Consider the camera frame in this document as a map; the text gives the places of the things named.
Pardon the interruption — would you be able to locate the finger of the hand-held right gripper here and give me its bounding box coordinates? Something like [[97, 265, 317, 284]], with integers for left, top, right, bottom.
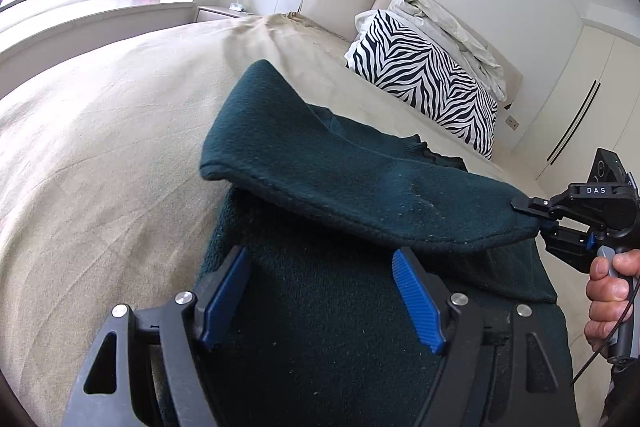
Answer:
[[539, 219, 598, 274], [511, 195, 557, 219]]

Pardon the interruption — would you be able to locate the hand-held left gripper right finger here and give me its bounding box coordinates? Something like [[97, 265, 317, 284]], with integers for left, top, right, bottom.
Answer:
[[391, 247, 581, 427]]

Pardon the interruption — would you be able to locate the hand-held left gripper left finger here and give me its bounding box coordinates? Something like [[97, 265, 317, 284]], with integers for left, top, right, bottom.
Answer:
[[62, 246, 252, 427]]

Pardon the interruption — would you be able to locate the dark green knitted garment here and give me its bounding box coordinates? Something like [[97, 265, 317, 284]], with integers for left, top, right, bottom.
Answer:
[[197, 59, 576, 427]]

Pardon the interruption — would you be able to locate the person's right hand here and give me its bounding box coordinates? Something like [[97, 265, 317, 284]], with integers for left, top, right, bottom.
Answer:
[[584, 248, 640, 355]]

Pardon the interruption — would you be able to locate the white wardrobe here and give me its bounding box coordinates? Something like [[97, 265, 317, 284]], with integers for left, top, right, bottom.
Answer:
[[510, 2, 640, 208]]

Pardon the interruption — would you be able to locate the zebra striped pillow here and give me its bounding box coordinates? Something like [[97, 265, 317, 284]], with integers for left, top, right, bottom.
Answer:
[[345, 9, 499, 161]]

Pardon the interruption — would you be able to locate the bed with beige sheet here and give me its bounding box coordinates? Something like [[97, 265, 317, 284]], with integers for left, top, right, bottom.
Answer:
[[0, 12, 551, 427]]

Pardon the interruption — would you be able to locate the white folded duvet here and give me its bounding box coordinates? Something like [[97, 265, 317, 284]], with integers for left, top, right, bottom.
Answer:
[[354, 0, 507, 100]]

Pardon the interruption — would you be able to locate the white nightstand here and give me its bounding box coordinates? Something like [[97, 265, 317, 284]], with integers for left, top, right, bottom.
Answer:
[[196, 5, 261, 24]]

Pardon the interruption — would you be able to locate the white window bench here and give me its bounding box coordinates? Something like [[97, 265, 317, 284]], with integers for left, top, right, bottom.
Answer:
[[0, 0, 198, 98]]

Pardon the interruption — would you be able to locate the thin black cable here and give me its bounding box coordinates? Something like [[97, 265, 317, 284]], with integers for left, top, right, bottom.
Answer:
[[571, 276, 640, 385]]

